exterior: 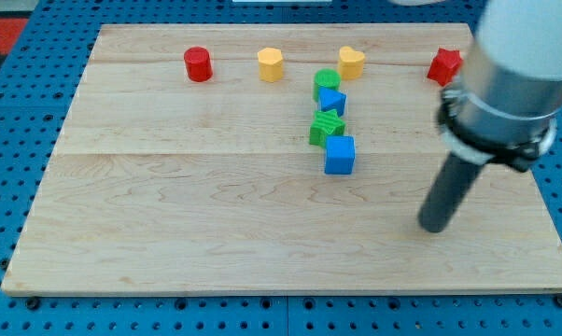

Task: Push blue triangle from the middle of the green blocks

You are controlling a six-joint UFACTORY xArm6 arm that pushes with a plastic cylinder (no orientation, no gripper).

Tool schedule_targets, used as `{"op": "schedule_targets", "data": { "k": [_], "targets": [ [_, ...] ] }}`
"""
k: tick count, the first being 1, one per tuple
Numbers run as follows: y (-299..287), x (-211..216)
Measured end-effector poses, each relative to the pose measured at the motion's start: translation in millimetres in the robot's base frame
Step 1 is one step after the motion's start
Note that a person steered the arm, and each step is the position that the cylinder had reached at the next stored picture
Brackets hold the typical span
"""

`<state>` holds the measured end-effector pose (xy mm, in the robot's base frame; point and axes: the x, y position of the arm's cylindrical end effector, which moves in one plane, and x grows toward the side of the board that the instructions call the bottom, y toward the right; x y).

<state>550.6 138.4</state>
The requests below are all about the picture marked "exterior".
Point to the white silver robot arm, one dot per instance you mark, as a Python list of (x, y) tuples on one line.
[(501, 106)]

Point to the blue triangle block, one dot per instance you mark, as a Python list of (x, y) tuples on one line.
[(329, 99)]

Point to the blue cube block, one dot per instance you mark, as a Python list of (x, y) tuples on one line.
[(340, 155)]

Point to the green star block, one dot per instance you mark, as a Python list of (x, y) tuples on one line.
[(324, 124)]

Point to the wooden board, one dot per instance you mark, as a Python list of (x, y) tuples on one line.
[(162, 186)]

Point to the green cylinder block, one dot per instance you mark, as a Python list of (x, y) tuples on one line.
[(325, 78)]

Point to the yellow hexagon block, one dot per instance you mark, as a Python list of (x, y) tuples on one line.
[(270, 64)]

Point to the yellow heart block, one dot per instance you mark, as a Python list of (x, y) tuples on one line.
[(350, 63)]

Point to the red cylinder block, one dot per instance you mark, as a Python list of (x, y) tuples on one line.
[(198, 64)]

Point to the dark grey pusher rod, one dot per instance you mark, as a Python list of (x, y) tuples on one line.
[(447, 192)]

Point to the red star block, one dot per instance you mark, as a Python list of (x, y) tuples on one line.
[(445, 66)]

